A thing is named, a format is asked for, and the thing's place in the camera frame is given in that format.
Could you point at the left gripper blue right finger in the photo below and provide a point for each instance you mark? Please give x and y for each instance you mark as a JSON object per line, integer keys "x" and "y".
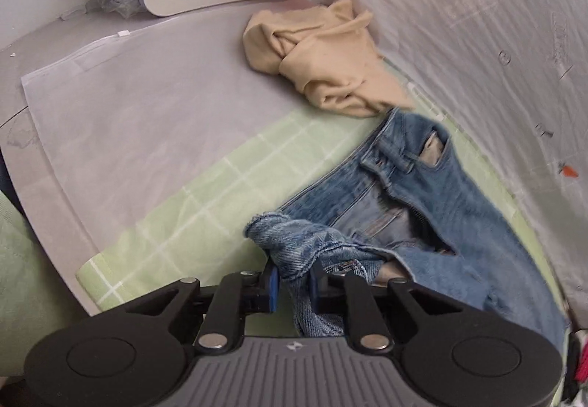
{"x": 351, "y": 298}

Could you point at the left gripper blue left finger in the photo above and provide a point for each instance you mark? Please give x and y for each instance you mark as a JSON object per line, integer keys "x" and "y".
{"x": 238, "y": 296}

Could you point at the blue denim jeans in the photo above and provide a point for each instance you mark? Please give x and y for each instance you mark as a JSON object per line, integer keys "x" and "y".
{"x": 402, "y": 205}

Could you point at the green grid cutting mat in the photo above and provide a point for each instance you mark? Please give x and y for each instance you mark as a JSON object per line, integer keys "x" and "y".
{"x": 199, "y": 229}

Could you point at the beige crumpled garment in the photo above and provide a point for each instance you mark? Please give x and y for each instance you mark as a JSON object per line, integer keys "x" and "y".
{"x": 329, "y": 55}

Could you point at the red checkered garment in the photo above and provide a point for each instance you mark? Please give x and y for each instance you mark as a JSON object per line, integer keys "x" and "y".
{"x": 578, "y": 368}

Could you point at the white carrot print sheet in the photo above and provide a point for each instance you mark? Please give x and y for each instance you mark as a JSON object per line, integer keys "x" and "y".
{"x": 513, "y": 74}

